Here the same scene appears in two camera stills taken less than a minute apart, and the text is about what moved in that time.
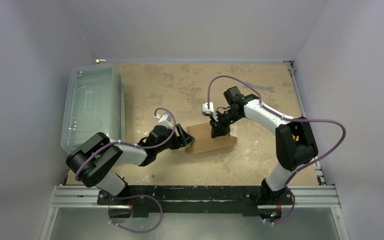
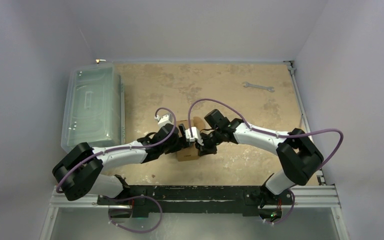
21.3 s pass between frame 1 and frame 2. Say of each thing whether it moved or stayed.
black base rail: stayed
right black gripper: moved
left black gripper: stayed
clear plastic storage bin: stayed
